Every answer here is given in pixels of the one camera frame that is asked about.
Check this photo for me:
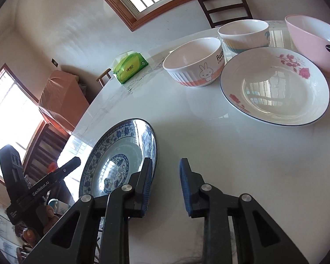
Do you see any dark wooden cabinet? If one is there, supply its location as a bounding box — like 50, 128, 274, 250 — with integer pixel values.
23, 121, 72, 182

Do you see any brown covered box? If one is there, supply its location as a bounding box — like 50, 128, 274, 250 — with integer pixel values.
38, 70, 90, 132

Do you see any white bowl with rabbit print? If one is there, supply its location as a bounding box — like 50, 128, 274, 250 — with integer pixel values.
162, 37, 226, 88

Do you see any white plate with pink flowers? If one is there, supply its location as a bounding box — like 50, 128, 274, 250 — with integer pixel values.
219, 47, 330, 127

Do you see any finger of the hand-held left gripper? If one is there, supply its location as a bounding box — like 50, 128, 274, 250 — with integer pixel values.
48, 156, 81, 180

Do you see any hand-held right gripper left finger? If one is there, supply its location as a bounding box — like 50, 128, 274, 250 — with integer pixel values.
23, 157, 154, 264

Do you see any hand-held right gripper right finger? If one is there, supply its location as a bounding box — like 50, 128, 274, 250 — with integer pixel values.
179, 158, 310, 264

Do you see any small wood-framed window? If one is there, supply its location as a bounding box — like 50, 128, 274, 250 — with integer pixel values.
0, 63, 48, 183

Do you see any pink plastic bowl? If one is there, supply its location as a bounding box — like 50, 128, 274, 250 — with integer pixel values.
284, 15, 330, 75

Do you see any white bowl with teal pattern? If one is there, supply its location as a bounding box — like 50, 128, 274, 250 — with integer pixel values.
218, 19, 270, 55

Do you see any green tissue pack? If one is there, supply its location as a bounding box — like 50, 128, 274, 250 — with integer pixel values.
112, 51, 149, 85

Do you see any blue patterned porcelain plate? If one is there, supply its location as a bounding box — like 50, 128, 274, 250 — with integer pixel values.
78, 118, 158, 199

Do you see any light wooden stool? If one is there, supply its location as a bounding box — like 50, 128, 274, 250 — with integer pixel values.
96, 68, 112, 88

